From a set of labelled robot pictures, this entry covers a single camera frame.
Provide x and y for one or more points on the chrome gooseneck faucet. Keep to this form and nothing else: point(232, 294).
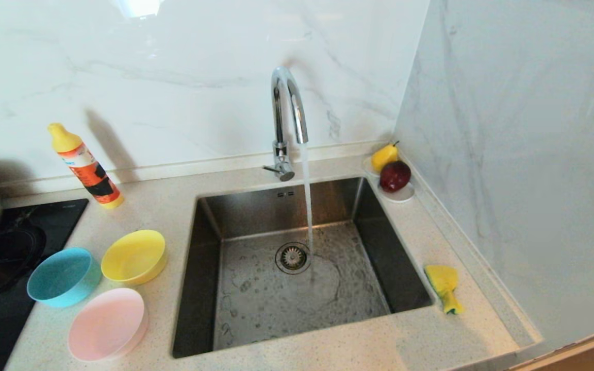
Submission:
point(280, 149)

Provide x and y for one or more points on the yellow green sponge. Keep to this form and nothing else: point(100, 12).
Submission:
point(442, 280)

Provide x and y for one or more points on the running water stream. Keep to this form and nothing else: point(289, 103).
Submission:
point(307, 206)

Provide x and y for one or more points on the blue plastic bowl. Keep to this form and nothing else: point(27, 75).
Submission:
point(62, 278)

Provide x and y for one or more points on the pink plastic bowl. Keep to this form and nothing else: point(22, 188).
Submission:
point(106, 324)

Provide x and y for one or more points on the round metal drain strainer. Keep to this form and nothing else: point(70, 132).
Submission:
point(292, 257)

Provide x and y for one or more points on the yellow capped dish soap bottle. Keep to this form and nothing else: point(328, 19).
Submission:
point(88, 170)

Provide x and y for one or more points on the yellow pear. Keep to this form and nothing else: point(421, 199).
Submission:
point(383, 157)

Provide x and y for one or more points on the dark red apple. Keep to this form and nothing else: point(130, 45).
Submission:
point(395, 176)

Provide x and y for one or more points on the yellow plastic bowl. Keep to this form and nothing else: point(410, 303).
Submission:
point(132, 257)

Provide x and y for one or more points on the stainless steel sink basin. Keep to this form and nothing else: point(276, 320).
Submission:
point(256, 309)

